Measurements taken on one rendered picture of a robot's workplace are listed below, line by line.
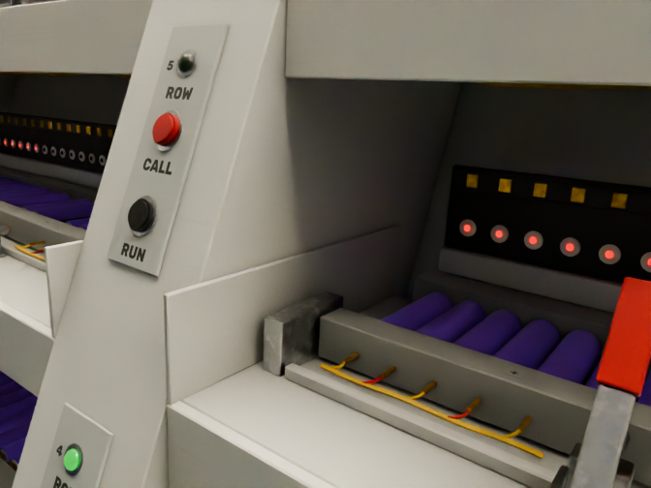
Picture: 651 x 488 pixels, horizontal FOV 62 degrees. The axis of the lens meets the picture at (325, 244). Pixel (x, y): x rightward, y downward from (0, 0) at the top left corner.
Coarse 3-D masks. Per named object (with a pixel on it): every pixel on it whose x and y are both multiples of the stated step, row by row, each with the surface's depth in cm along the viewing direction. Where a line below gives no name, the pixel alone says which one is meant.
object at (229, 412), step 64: (512, 192) 32; (576, 192) 30; (640, 192) 28; (320, 256) 30; (384, 256) 36; (448, 256) 35; (512, 256) 33; (576, 256) 31; (640, 256) 29; (192, 320) 23; (256, 320) 27; (320, 320) 27; (384, 320) 28; (448, 320) 29; (512, 320) 30; (576, 320) 29; (640, 320) 17; (192, 384) 24; (256, 384) 25; (320, 384) 25; (384, 384) 26; (448, 384) 24; (512, 384) 22; (576, 384) 22; (640, 384) 16; (192, 448) 23; (256, 448) 21; (320, 448) 21; (384, 448) 21; (448, 448) 21; (512, 448) 21; (576, 448) 17; (640, 448) 19
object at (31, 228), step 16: (0, 208) 47; (16, 208) 48; (0, 224) 47; (16, 224) 45; (32, 224) 43; (48, 224) 43; (64, 224) 43; (16, 240) 46; (32, 240) 44; (48, 240) 42; (64, 240) 40; (32, 256) 40
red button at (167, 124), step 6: (168, 114) 26; (156, 120) 26; (162, 120) 26; (168, 120) 26; (174, 120) 26; (156, 126) 26; (162, 126) 26; (168, 126) 26; (174, 126) 26; (156, 132) 26; (162, 132) 26; (168, 132) 26; (174, 132) 26; (156, 138) 26; (162, 138) 26; (168, 138) 26; (162, 144) 26
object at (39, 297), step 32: (0, 160) 72; (32, 160) 67; (64, 256) 28; (0, 288) 36; (32, 288) 36; (64, 288) 29; (0, 320) 33; (32, 320) 31; (0, 352) 34; (32, 352) 31; (32, 384) 32
